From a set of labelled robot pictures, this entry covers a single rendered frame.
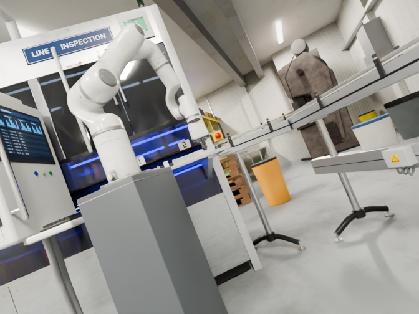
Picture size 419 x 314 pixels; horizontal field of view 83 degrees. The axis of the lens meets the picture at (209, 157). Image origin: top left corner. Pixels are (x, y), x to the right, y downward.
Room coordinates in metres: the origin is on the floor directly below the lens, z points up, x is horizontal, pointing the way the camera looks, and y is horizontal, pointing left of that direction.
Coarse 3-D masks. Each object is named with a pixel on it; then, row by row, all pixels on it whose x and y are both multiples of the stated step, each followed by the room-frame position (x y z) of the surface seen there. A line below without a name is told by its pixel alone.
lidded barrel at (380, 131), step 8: (368, 120) 3.39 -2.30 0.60; (376, 120) 3.14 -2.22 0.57; (384, 120) 3.15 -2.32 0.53; (352, 128) 3.41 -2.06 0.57; (360, 128) 3.29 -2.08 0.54; (368, 128) 3.21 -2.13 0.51; (376, 128) 3.17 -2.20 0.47; (384, 128) 3.15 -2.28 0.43; (392, 128) 3.18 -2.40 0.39; (360, 136) 3.34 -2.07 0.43; (368, 136) 3.25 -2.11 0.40; (376, 136) 3.19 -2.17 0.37; (384, 136) 3.16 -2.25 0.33; (392, 136) 3.17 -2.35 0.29; (360, 144) 3.43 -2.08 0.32; (368, 144) 3.29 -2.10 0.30; (376, 144) 3.22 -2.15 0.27; (384, 144) 3.18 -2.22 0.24
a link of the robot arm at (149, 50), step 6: (144, 42) 1.18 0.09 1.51; (150, 42) 1.19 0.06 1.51; (144, 48) 1.18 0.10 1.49; (150, 48) 1.19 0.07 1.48; (156, 48) 1.21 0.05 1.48; (138, 54) 1.18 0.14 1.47; (144, 54) 1.19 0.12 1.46; (150, 54) 1.20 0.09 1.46; (156, 54) 1.21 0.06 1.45; (162, 54) 1.24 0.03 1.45; (132, 60) 1.19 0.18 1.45; (150, 60) 1.23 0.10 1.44; (156, 60) 1.22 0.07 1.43; (162, 60) 1.23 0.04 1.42; (156, 66) 1.24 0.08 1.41
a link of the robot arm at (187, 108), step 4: (184, 96) 1.32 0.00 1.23; (188, 96) 1.33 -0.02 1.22; (180, 100) 1.33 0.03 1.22; (184, 100) 1.32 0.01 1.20; (188, 100) 1.32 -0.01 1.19; (192, 100) 1.34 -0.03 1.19; (180, 104) 1.35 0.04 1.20; (184, 104) 1.33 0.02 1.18; (188, 104) 1.32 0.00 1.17; (192, 104) 1.33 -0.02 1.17; (180, 108) 1.35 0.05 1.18; (184, 108) 1.33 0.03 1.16; (188, 108) 1.32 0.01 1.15; (192, 108) 1.32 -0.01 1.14; (196, 108) 1.35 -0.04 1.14; (180, 112) 1.36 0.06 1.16; (184, 112) 1.34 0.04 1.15; (188, 112) 1.32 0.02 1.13; (192, 112) 1.32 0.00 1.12; (196, 112) 1.33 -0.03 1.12; (184, 116) 1.37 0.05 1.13; (188, 116) 1.33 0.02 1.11
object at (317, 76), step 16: (304, 48) 5.81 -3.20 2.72; (288, 64) 6.00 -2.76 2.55; (304, 64) 5.83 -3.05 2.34; (320, 64) 5.66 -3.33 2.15; (288, 80) 6.08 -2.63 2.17; (304, 80) 5.90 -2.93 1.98; (320, 80) 5.73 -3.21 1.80; (336, 80) 5.60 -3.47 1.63; (288, 96) 6.18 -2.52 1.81; (304, 96) 6.35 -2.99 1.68; (336, 112) 5.69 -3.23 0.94; (304, 128) 6.13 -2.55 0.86; (336, 128) 5.77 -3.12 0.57; (320, 144) 6.02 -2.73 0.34; (336, 144) 5.84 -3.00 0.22; (352, 144) 5.69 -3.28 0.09; (304, 160) 6.64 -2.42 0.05
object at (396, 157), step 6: (390, 150) 1.18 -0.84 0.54; (396, 150) 1.15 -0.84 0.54; (402, 150) 1.12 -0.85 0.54; (408, 150) 1.12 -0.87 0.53; (384, 156) 1.22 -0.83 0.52; (390, 156) 1.19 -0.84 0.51; (396, 156) 1.16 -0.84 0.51; (402, 156) 1.13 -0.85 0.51; (408, 156) 1.12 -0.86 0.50; (414, 156) 1.12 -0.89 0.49; (390, 162) 1.20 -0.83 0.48; (396, 162) 1.18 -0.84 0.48; (402, 162) 1.15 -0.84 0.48; (408, 162) 1.12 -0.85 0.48; (414, 162) 1.12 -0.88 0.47
